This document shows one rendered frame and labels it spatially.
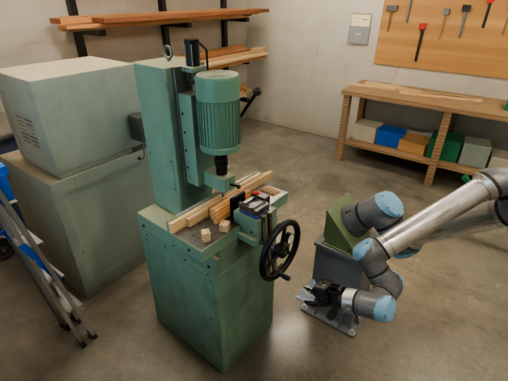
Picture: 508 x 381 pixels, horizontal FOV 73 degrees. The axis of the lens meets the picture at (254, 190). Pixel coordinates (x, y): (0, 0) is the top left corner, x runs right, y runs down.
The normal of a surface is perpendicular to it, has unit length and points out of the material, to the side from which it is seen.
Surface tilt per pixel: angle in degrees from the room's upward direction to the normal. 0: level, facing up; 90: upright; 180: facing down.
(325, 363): 0
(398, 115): 90
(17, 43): 90
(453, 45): 90
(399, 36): 90
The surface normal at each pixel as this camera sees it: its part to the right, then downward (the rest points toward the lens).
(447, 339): 0.01, -0.87
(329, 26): -0.59, 0.40
